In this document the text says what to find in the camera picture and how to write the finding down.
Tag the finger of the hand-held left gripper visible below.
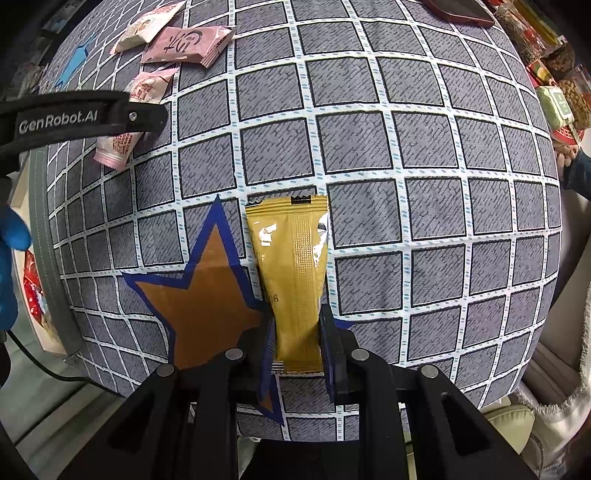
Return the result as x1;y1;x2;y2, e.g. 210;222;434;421
108;102;168;138

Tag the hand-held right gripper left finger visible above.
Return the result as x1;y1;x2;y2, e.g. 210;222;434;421
60;318;279;480

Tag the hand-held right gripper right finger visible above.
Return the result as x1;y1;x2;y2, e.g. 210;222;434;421
318;305;539;480

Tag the gold snack packet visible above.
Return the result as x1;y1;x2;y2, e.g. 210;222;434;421
244;194;329;374

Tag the white box of snacks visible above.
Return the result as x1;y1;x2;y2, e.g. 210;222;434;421
8;150;71;357

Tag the bag of dried snacks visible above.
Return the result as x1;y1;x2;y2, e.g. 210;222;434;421
495;0;563;64

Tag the person's left hand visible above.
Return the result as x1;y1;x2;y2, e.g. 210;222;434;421
0;202;32;334

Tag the pale pink snack packet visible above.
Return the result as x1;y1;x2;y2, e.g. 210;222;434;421
111;0;188;55
93;66;182;171

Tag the brown star marker blue border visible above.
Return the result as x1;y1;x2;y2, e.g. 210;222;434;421
121;194;356;426

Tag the pink flat snack packet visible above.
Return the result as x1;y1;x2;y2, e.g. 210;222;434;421
140;25;237;70

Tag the grey checked tablecloth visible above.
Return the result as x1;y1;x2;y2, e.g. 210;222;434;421
28;0;565;445

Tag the beige sofa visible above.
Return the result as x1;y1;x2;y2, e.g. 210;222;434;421
480;203;591;480

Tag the red phone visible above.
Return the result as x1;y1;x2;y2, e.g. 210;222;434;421
421;0;498;29

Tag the green snack box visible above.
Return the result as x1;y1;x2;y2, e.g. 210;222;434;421
534;85;577;133

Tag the clear tub of nuts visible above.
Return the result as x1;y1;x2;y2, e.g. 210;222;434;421
558;69;591;131

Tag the black cable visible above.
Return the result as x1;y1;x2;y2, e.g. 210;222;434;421
4;329;89;385

